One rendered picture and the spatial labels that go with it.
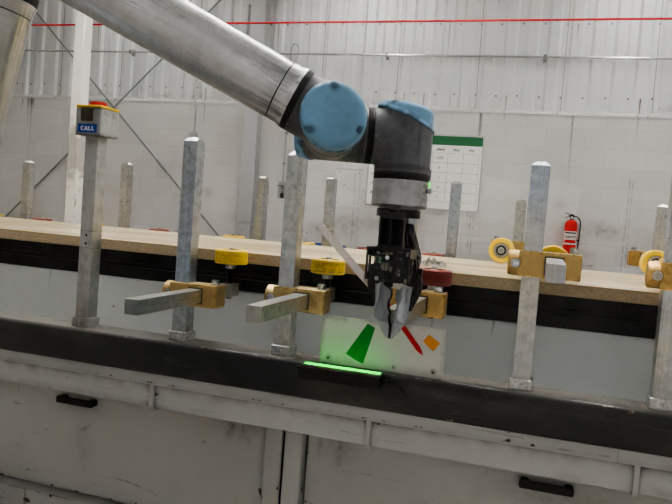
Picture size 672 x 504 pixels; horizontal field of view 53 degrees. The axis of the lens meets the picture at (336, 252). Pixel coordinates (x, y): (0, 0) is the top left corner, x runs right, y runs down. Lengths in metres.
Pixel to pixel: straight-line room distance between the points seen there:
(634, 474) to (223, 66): 1.04
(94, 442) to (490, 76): 7.34
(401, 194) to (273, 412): 0.67
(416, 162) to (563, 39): 7.81
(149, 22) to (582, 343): 1.10
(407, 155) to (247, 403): 0.74
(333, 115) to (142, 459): 1.33
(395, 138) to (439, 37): 7.88
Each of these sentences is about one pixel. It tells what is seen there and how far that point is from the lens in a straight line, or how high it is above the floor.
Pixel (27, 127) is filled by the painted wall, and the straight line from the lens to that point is 11.23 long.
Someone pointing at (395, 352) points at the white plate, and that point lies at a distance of 1.40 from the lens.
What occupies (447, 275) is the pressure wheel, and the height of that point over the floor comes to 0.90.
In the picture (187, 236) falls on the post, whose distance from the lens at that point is 1.55.
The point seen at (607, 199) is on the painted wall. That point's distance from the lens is 8.56.
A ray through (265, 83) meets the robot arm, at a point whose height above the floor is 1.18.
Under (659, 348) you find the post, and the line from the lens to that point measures 1.38.
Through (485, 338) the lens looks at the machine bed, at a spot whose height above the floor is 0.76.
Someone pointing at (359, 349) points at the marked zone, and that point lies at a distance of 1.41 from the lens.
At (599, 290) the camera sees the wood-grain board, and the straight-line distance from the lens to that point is 1.57.
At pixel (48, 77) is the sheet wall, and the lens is 11.12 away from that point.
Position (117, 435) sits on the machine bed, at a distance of 2.04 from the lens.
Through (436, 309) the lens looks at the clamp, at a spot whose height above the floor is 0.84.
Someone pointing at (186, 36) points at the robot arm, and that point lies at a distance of 0.96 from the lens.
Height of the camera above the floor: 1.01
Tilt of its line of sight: 3 degrees down
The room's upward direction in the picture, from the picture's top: 4 degrees clockwise
